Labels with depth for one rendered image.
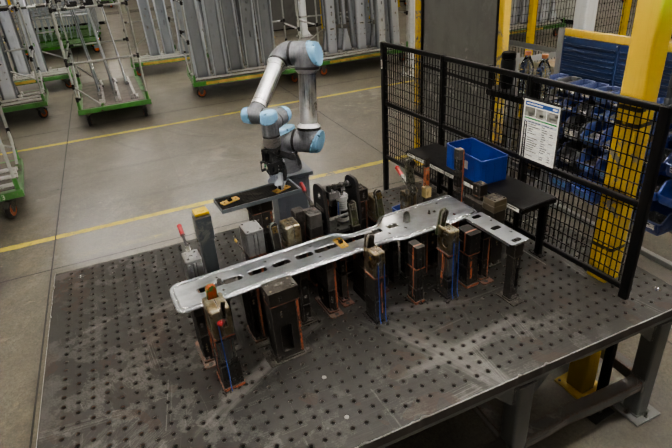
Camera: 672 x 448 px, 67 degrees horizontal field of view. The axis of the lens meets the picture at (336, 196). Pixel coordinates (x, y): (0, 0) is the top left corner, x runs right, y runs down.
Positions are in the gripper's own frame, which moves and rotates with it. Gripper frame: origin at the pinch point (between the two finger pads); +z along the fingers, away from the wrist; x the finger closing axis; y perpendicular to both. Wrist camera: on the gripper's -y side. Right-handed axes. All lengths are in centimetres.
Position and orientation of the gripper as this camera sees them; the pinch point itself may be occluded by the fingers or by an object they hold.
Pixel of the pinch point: (281, 185)
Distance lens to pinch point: 232.2
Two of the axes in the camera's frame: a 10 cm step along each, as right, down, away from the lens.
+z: 0.6, 8.9, 4.4
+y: -6.9, 3.6, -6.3
